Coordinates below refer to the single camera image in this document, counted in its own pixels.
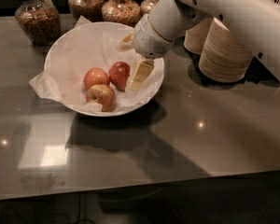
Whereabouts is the black mat under stacks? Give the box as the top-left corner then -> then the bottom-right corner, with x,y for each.
186,50 -> 280,87

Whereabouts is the yellow-red apple front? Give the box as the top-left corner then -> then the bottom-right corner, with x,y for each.
86,84 -> 116,112

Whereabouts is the paper bowl stack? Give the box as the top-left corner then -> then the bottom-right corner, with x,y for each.
199,19 -> 253,83
184,16 -> 213,55

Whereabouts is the white paper liner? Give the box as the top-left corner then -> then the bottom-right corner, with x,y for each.
28,15 -> 165,114

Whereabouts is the glass jar brown cereal left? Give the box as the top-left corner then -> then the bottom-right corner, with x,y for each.
15,0 -> 61,46

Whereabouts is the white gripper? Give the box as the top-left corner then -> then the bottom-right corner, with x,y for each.
116,14 -> 174,91

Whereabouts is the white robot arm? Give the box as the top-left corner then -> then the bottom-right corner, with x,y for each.
118,0 -> 280,81

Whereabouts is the white bowl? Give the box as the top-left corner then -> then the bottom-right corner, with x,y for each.
44,21 -> 166,118

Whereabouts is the red apple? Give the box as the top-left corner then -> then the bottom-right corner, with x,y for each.
83,67 -> 110,90
109,62 -> 131,91

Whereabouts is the paper bowl stack front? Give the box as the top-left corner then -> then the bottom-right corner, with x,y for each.
199,19 -> 253,83

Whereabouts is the paper bowl stack rear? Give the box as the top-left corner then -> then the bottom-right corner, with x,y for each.
184,16 -> 213,55

